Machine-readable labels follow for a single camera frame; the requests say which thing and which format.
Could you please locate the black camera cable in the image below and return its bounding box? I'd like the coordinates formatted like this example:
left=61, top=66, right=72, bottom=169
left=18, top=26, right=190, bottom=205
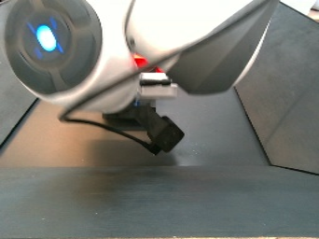
left=58, top=102, right=161, bottom=156

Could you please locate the black curved regrasp stand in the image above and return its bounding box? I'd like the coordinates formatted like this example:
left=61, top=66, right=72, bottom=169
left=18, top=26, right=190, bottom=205
left=102, top=105, right=156, bottom=131

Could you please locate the blue two-pronged peg object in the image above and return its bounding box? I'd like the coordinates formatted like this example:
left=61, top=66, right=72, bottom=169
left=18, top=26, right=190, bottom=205
left=133, top=100, right=140, bottom=106

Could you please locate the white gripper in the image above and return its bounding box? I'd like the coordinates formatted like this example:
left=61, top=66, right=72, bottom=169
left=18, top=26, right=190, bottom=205
left=138, top=73, right=178, bottom=99

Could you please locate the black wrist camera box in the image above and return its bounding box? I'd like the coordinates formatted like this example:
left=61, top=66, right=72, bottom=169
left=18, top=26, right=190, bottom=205
left=134, top=106, right=184, bottom=155

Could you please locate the red fixture block with holes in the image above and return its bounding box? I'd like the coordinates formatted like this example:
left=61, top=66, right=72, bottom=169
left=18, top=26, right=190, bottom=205
left=133, top=53, right=162, bottom=73

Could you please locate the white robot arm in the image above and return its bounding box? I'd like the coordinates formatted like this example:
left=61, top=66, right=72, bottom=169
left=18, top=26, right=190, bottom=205
left=0, top=0, right=277, bottom=113

